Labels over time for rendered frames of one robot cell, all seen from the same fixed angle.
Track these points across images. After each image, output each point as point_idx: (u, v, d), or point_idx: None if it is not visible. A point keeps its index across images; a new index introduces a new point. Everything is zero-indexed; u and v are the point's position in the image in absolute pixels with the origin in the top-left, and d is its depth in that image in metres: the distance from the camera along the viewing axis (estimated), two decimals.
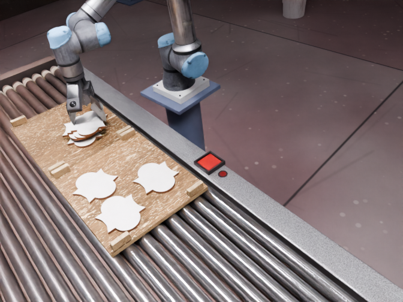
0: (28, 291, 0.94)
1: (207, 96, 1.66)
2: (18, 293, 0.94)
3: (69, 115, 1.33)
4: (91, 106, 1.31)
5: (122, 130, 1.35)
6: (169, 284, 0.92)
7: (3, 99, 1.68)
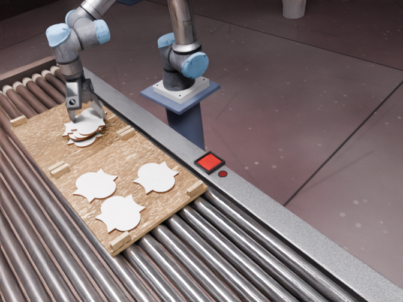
0: (28, 291, 0.94)
1: (207, 96, 1.66)
2: (18, 293, 0.94)
3: (69, 114, 1.33)
4: (90, 105, 1.31)
5: (122, 130, 1.35)
6: (169, 284, 0.92)
7: (3, 99, 1.68)
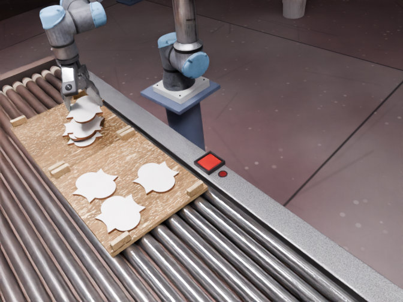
0: (28, 291, 0.94)
1: (207, 96, 1.66)
2: (18, 293, 0.94)
3: (64, 101, 1.28)
4: (87, 91, 1.27)
5: (122, 130, 1.35)
6: (169, 284, 0.92)
7: (3, 99, 1.68)
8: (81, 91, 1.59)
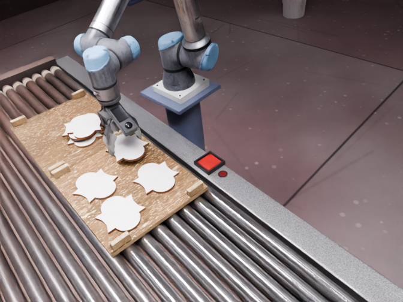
0: (28, 291, 0.94)
1: (207, 96, 1.66)
2: (18, 293, 0.94)
3: (110, 145, 1.19)
4: None
5: None
6: (169, 284, 0.92)
7: (3, 99, 1.68)
8: (81, 91, 1.59)
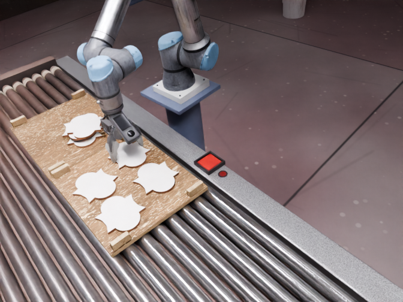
0: (28, 291, 0.94)
1: (207, 96, 1.66)
2: (18, 293, 0.94)
3: (112, 153, 1.21)
4: None
5: None
6: (169, 284, 0.92)
7: (3, 99, 1.68)
8: (81, 91, 1.59)
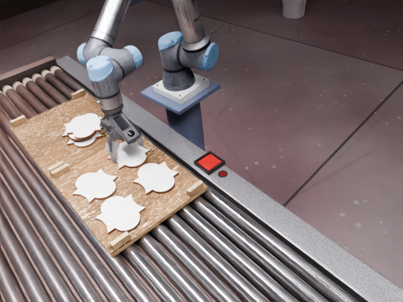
0: (28, 291, 0.94)
1: (207, 96, 1.66)
2: (18, 293, 0.94)
3: (112, 153, 1.21)
4: None
5: None
6: (169, 284, 0.92)
7: (3, 99, 1.68)
8: (81, 91, 1.59)
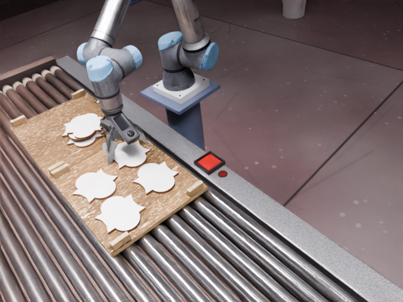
0: (28, 291, 0.94)
1: (207, 96, 1.66)
2: (18, 293, 0.94)
3: (109, 153, 1.20)
4: None
5: None
6: (169, 284, 0.92)
7: (3, 99, 1.68)
8: (81, 91, 1.59)
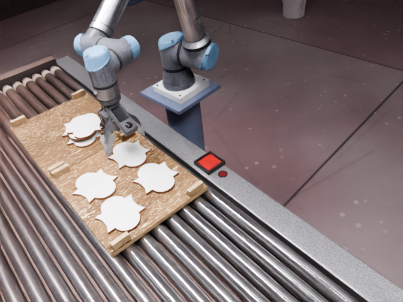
0: (28, 291, 0.94)
1: (207, 96, 1.66)
2: (18, 293, 0.94)
3: (107, 145, 1.18)
4: None
5: (122, 130, 1.35)
6: (169, 284, 0.92)
7: (3, 99, 1.68)
8: (81, 91, 1.59)
